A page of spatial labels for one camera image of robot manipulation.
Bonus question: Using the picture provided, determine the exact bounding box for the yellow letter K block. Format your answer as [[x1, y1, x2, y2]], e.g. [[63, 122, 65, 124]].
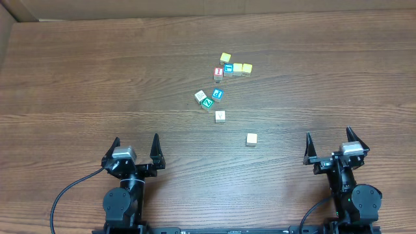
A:
[[246, 133, 257, 146]]

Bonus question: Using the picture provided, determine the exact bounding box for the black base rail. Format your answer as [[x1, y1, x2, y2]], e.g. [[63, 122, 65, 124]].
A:
[[91, 226, 382, 234]]

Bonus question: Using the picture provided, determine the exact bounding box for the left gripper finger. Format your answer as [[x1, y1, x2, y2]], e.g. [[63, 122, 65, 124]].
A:
[[149, 133, 166, 170], [103, 137, 120, 159]]

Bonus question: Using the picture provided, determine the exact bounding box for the yellow block row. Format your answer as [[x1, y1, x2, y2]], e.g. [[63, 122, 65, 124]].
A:
[[242, 63, 253, 77], [233, 63, 243, 76]]

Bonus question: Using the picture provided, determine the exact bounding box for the yellow block right row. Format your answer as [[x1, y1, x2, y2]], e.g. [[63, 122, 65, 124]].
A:
[[242, 63, 253, 77]]

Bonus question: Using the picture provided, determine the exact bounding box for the green letter Z block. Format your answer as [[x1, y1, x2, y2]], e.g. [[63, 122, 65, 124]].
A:
[[201, 97, 215, 112]]

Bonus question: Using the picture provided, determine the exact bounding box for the yellow block far top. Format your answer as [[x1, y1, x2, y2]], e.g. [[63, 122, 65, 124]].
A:
[[220, 53, 231, 65]]

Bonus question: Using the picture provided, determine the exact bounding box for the yellow block middle row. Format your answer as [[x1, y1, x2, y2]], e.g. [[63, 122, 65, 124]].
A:
[[233, 63, 243, 76]]

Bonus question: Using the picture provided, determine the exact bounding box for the blue letter P block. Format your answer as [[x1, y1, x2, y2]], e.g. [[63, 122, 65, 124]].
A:
[[211, 88, 224, 102]]

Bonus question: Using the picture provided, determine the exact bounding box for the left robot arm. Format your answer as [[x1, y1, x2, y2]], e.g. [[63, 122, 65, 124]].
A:
[[101, 134, 166, 233]]

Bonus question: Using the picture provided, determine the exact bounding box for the red letter I block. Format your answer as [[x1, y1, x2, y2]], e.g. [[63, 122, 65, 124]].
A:
[[213, 67, 224, 81]]

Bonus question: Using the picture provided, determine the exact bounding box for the blue picture block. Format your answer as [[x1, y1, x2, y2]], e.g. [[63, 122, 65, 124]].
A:
[[223, 63, 233, 77]]

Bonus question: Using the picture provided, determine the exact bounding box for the white letter W block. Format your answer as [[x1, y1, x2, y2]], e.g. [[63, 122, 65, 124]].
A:
[[194, 90, 207, 105]]

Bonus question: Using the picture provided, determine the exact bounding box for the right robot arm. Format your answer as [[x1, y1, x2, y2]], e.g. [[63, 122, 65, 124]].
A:
[[298, 126, 382, 233]]

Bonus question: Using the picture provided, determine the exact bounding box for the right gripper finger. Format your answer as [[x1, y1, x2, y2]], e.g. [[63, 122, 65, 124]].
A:
[[346, 126, 370, 153], [303, 132, 317, 165]]

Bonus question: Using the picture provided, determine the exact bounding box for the white ice cream block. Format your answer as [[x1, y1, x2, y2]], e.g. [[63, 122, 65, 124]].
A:
[[215, 110, 226, 123]]

